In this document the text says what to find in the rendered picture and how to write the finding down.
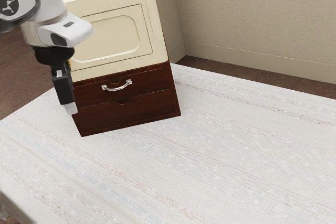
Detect cream box with lid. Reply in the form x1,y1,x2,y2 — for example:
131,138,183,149
59,0,170,73

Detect dark wooden drawer cabinet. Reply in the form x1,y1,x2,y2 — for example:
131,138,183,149
71,60,182,137

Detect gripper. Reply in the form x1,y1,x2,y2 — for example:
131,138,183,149
32,46,78,115

